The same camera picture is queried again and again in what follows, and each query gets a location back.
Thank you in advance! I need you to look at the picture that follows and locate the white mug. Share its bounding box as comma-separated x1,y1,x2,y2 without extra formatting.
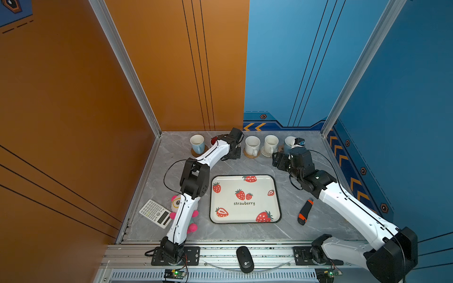
263,134,279,154
244,136,261,158

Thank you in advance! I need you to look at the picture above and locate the light blue mug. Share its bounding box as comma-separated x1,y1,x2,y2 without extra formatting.
190,134,205,153

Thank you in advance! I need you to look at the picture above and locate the matte brown round coaster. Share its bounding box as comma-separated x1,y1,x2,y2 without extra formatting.
191,145,209,158

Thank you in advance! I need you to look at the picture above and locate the tan rattan round coaster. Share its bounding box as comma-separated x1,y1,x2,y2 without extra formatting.
243,149,259,159

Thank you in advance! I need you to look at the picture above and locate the white woven round coaster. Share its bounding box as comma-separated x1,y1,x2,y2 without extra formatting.
260,147,273,158

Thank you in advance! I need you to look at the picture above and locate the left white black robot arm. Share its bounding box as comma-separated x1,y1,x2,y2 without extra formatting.
160,128,244,264

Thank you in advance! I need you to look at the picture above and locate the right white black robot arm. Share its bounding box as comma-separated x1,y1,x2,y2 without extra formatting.
272,146,418,283

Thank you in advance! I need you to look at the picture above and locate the white strawberry tray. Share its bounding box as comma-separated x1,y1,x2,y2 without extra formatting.
210,175,282,224

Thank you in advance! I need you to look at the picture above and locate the black orange utility knife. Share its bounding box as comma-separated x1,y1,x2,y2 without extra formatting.
297,198,314,225

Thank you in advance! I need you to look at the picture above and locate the pink panda plush toy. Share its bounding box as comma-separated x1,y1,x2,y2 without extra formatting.
169,195,199,233

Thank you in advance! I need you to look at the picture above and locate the white calculator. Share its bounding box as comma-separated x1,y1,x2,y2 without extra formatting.
139,199,172,228

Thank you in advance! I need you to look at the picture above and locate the black computer mouse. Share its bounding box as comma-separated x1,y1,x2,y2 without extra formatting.
236,246,254,274

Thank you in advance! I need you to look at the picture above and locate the right green circuit board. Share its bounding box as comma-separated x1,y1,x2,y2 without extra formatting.
315,269,343,283

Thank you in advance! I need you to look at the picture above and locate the green circuit board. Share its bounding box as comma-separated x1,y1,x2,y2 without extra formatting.
315,269,343,283
163,269,188,283

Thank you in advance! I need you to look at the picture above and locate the left green circuit board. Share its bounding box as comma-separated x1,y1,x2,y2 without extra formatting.
163,269,188,283

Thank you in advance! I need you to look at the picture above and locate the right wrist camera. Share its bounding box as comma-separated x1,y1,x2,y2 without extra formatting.
293,137,305,147

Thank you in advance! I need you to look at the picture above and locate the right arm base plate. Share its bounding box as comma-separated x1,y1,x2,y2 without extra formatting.
293,246,344,266

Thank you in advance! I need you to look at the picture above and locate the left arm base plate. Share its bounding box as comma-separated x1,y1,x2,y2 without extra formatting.
151,246,200,266

